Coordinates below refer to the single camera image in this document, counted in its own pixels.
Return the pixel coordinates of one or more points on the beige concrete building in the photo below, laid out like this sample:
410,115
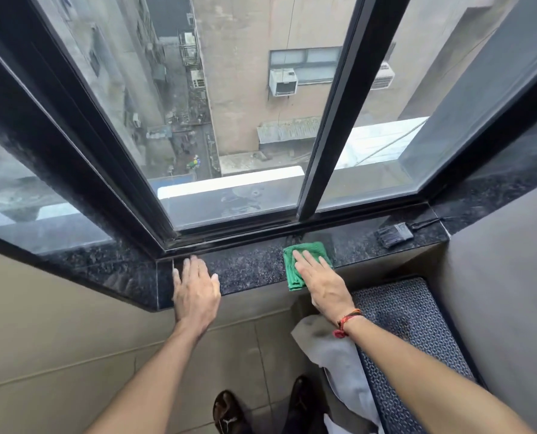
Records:
241,85

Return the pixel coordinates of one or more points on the person's left thumb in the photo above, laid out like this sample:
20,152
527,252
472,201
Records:
216,284

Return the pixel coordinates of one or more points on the white outer ledge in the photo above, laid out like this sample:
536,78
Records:
232,183

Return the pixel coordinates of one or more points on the grey corrugated awning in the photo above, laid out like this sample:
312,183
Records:
288,130

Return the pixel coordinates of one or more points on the blue patterned seat cushion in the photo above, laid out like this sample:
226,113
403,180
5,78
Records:
413,316

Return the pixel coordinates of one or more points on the person's left little finger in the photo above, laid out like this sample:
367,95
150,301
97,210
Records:
176,282

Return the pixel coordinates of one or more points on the black granite window sill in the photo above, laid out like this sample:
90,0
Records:
250,266

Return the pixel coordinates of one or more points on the small white outdoor condenser unit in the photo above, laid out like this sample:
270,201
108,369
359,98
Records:
197,79

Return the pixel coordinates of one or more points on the green microfibre cloth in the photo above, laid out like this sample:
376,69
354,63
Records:
295,276

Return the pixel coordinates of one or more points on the person's left hand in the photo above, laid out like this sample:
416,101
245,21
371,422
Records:
197,298

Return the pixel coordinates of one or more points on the dark leather shoe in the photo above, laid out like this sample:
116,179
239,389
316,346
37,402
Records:
301,402
227,413

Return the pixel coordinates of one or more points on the person's right forearm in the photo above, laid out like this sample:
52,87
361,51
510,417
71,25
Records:
431,384

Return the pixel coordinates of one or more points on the white window air conditioner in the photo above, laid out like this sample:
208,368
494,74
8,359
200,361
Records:
283,82
383,76

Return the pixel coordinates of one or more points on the person's left forearm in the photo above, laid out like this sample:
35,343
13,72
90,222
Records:
151,384

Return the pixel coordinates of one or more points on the person's right hand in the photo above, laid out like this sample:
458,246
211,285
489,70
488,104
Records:
325,287

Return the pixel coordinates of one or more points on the black flat paint brush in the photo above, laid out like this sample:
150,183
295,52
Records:
395,234

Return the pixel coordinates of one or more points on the grey cloth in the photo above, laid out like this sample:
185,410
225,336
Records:
340,370

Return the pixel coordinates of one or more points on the building window with dark frame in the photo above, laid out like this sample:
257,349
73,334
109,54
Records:
306,63

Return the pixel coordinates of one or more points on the black window frame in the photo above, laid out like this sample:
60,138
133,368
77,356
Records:
336,108

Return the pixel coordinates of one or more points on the person's right fingers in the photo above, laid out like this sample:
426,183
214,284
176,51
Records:
312,264

